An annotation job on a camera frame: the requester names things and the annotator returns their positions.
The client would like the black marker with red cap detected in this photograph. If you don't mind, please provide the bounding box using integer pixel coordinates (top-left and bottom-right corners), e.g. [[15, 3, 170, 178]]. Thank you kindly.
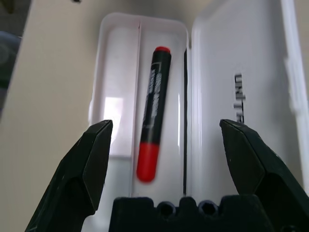
[[136, 45, 172, 184]]

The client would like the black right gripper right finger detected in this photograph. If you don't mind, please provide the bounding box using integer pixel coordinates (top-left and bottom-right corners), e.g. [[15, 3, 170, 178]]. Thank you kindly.
[[220, 119, 309, 232]]

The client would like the white plastic pencil case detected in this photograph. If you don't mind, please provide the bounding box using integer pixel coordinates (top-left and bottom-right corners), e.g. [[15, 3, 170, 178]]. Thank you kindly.
[[83, 0, 309, 232]]

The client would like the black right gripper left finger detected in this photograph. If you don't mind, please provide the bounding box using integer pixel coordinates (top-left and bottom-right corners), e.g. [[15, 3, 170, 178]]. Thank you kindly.
[[25, 120, 113, 232]]

